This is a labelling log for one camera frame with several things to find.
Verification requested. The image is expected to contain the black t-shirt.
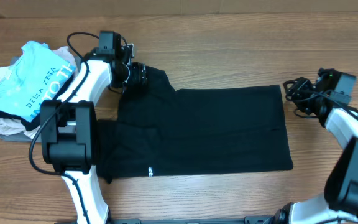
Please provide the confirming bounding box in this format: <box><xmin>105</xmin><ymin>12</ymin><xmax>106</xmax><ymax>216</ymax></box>
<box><xmin>96</xmin><ymin>67</ymin><xmax>293</xmax><ymax>182</ymax></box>

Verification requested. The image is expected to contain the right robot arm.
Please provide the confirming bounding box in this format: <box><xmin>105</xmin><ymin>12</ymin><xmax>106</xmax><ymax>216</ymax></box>
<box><xmin>266</xmin><ymin>68</ymin><xmax>358</xmax><ymax>223</ymax></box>

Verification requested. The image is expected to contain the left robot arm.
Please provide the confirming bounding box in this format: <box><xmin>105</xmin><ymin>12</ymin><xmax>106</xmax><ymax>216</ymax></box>
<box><xmin>35</xmin><ymin>31</ymin><xmax>147</xmax><ymax>223</ymax></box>

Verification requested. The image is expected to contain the light blue folded shirt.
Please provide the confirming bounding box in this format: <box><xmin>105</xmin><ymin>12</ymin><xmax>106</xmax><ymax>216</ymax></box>
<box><xmin>0</xmin><ymin>41</ymin><xmax>76</xmax><ymax>122</ymax></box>

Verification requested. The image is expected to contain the grey folded shirt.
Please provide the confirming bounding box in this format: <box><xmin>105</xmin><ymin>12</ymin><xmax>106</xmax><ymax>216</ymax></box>
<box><xmin>0</xmin><ymin>55</ymin><xmax>84</xmax><ymax>142</ymax></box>

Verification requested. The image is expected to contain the beige folded shirt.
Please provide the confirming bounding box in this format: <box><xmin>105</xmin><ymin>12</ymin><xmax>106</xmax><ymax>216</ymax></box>
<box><xmin>0</xmin><ymin>46</ymin><xmax>80</xmax><ymax>139</ymax></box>

